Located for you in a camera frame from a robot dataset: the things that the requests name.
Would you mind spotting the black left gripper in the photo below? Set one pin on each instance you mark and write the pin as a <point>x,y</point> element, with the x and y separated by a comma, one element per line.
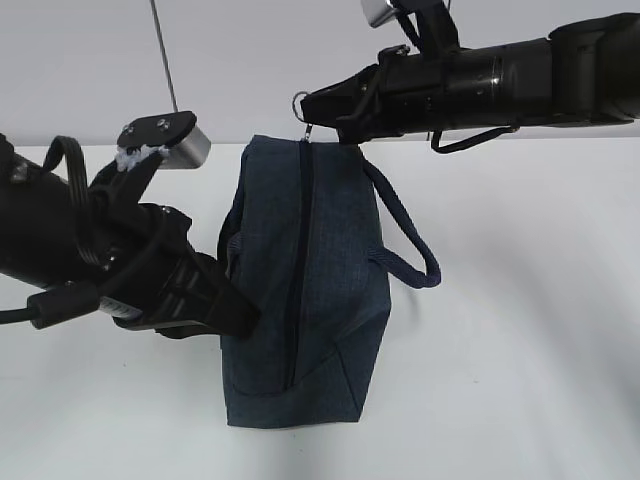
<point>156,281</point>

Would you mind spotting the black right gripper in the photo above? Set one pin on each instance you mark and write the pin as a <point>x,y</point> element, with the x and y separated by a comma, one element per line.
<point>403,94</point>

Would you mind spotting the dark blue zippered lunch bag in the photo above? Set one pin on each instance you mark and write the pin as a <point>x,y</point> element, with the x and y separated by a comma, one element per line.
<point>314,236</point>

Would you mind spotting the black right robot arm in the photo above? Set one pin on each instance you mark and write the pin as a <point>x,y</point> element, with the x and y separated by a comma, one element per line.
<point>584,74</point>

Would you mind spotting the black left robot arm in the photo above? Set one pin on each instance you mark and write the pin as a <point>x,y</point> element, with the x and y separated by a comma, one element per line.
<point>90,245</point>

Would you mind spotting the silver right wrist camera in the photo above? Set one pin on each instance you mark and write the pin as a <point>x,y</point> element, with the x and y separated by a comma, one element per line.
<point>395,10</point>

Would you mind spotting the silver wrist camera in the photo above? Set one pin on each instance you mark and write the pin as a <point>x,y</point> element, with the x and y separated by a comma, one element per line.
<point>177,133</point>
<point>395,10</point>

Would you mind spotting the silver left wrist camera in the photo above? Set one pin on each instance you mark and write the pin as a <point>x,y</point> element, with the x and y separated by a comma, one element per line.
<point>177,133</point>

